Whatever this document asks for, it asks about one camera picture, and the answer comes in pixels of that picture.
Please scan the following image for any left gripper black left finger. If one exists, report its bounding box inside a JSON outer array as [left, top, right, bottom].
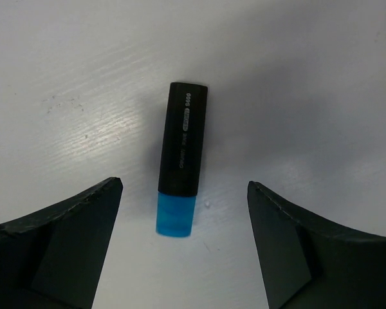
[[0, 177, 123, 308]]

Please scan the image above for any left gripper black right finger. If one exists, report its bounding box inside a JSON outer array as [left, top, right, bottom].
[[247, 182, 386, 308]]

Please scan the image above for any blue black highlighter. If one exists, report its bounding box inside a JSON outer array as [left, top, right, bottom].
[[156, 82, 208, 238]]

